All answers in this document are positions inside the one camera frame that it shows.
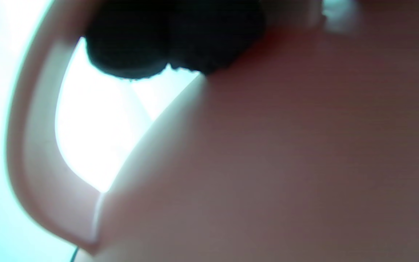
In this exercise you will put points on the person's left hand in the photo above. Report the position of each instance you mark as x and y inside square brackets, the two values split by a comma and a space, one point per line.
[166, 36]

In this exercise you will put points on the pink salad bowl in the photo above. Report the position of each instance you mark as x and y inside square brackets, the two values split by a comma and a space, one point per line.
[267, 163]

